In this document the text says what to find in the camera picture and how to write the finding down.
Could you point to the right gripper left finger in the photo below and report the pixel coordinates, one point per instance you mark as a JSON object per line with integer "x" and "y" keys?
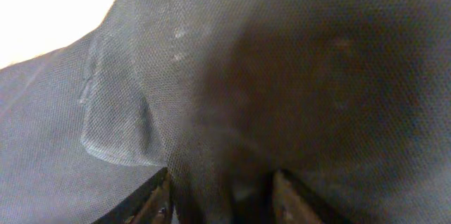
{"x": 150, "y": 203}

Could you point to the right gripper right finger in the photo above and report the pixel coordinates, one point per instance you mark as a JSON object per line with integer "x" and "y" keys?
{"x": 294, "y": 203}

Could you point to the black polo shirt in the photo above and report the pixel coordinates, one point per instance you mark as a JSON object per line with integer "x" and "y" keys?
{"x": 351, "y": 97}

